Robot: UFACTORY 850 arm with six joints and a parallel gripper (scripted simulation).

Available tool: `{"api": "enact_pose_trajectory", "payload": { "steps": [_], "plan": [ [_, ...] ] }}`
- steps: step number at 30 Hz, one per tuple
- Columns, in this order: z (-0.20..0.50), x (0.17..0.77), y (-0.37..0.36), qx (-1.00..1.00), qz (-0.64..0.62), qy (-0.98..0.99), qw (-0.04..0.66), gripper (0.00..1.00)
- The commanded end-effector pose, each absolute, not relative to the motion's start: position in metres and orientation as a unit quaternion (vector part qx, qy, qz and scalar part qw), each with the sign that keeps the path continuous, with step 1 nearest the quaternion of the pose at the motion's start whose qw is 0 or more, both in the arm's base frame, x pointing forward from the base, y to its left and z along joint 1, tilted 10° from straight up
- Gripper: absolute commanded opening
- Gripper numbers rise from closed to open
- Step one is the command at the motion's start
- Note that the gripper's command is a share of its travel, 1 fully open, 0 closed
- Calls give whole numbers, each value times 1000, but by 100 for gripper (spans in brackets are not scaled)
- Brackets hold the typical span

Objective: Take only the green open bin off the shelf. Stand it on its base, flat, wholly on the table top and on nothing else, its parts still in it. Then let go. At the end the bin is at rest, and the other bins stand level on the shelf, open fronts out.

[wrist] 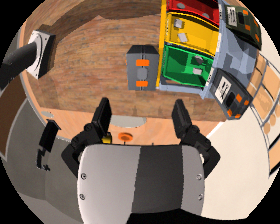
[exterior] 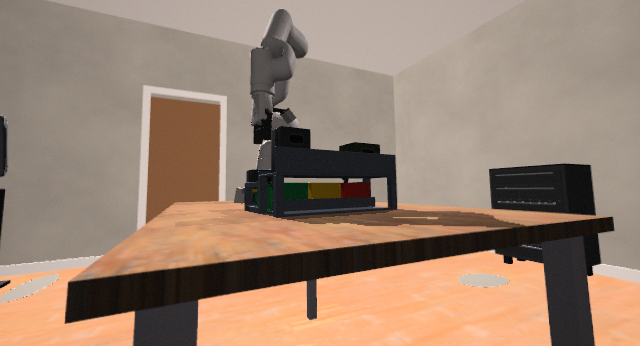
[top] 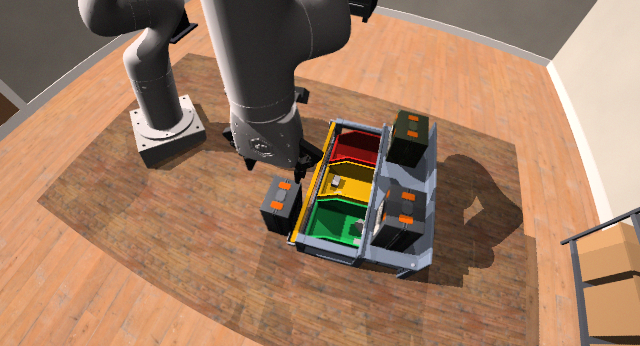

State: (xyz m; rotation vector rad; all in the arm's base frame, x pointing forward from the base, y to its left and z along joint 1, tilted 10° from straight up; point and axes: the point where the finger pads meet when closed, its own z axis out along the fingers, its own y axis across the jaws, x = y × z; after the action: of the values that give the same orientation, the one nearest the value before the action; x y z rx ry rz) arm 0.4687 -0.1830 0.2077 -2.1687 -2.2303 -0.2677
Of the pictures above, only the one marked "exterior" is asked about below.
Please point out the green bin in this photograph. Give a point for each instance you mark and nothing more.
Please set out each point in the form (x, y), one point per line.
(291, 191)

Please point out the yellow open bin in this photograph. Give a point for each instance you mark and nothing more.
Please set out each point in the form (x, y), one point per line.
(324, 190)

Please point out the red open bin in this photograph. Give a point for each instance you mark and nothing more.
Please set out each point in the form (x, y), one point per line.
(350, 190)

